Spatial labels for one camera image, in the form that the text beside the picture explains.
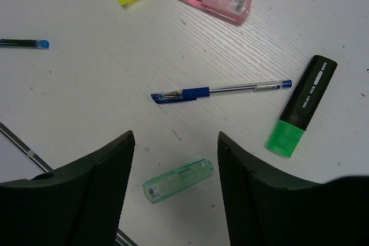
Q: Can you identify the green black highlighter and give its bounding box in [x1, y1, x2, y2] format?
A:
[266, 55, 338, 158]

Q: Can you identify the clear blue ink pen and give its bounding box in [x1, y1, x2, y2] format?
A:
[0, 39, 50, 49]

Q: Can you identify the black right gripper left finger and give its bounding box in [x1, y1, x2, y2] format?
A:
[1, 131, 135, 245]

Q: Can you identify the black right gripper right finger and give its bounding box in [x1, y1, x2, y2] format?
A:
[217, 133, 368, 245]

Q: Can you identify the blue grip gel pen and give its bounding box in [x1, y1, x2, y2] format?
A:
[150, 80, 292, 104]

